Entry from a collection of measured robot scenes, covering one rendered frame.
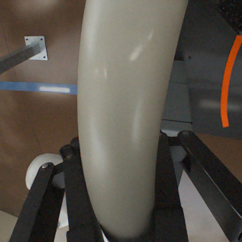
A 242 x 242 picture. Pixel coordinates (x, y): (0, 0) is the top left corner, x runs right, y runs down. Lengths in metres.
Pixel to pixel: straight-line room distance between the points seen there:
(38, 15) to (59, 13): 0.19
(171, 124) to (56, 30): 1.17
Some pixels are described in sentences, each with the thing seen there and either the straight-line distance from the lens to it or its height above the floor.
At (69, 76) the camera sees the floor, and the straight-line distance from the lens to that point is 1.64.
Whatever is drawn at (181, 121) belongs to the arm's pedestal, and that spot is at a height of 0.74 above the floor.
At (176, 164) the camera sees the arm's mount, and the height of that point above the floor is 0.86.
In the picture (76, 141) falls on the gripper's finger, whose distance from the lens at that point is 0.17.
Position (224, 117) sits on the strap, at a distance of 1.59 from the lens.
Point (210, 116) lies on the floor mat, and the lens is 1.57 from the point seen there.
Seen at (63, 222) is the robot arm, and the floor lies 1.13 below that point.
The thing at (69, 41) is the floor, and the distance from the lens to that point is 1.54.
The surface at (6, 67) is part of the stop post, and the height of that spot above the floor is 0.41.
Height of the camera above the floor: 1.31
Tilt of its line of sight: 52 degrees down
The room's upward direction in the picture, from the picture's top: 156 degrees counter-clockwise
